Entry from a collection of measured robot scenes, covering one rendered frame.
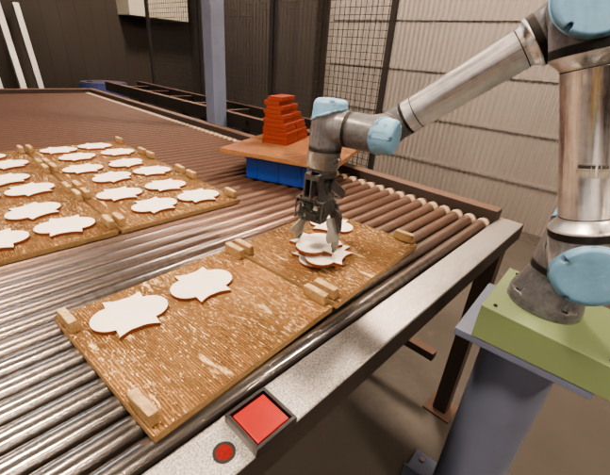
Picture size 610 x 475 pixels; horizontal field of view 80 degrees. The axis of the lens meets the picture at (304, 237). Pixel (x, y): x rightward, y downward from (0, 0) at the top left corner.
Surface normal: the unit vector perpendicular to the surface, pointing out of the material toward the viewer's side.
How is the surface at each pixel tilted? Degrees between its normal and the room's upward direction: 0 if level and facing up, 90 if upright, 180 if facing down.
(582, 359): 90
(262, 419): 0
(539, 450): 0
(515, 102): 90
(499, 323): 90
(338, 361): 0
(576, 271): 95
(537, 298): 69
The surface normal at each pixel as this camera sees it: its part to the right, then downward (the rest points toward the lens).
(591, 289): -0.45, 0.44
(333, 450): 0.07, -0.89
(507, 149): -0.65, 0.30
